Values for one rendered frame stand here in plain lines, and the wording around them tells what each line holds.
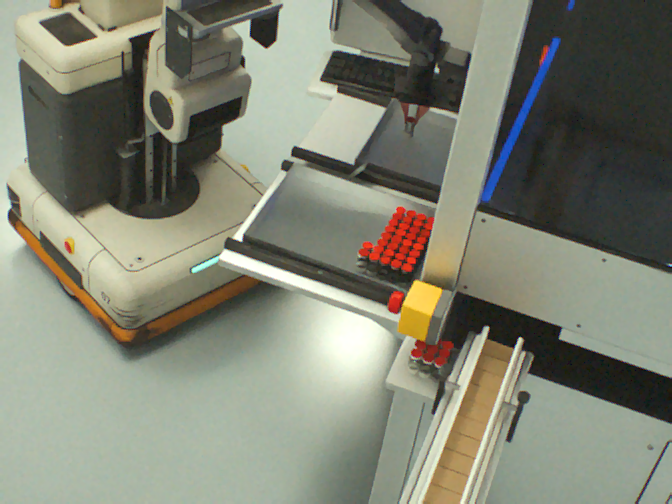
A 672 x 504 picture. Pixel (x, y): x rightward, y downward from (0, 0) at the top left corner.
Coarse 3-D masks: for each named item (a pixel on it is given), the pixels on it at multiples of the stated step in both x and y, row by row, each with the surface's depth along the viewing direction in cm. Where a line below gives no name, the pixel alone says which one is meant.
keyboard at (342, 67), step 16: (336, 64) 274; (352, 64) 275; (368, 64) 276; (384, 64) 277; (320, 80) 271; (336, 80) 271; (352, 80) 270; (368, 80) 270; (384, 80) 271; (448, 80) 275; (464, 80) 275; (448, 96) 271
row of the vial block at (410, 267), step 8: (424, 224) 215; (432, 224) 216; (424, 232) 214; (424, 240) 212; (416, 248) 210; (424, 248) 212; (416, 256) 208; (408, 264) 206; (416, 264) 210; (400, 272) 206; (408, 272) 205; (400, 280) 207; (408, 280) 207
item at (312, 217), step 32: (288, 192) 225; (320, 192) 227; (352, 192) 226; (384, 192) 224; (256, 224) 215; (288, 224) 218; (320, 224) 219; (352, 224) 220; (384, 224) 221; (288, 256) 208; (320, 256) 212; (352, 256) 213; (384, 288) 204
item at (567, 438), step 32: (544, 384) 195; (576, 384) 195; (608, 384) 195; (544, 416) 201; (576, 416) 198; (608, 416) 194; (640, 416) 192; (416, 448) 220; (512, 448) 210; (544, 448) 206; (576, 448) 203; (608, 448) 200; (640, 448) 197; (512, 480) 215; (544, 480) 212; (576, 480) 208; (608, 480) 205; (640, 480) 202
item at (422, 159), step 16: (384, 112) 245; (400, 112) 251; (416, 112) 250; (432, 112) 248; (384, 128) 246; (400, 128) 247; (416, 128) 248; (432, 128) 249; (448, 128) 249; (368, 144) 238; (384, 144) 242; (400, 144) 242; (416, 144) 243; (432, 144) 244; (448, 144) 245; (368, 160) 237; (384, 160) 237; (400, 160) 238; (416, 160) 239; (432, 160) 239; (400, 176) 230; (416, 176) 234; (432, 176) 235
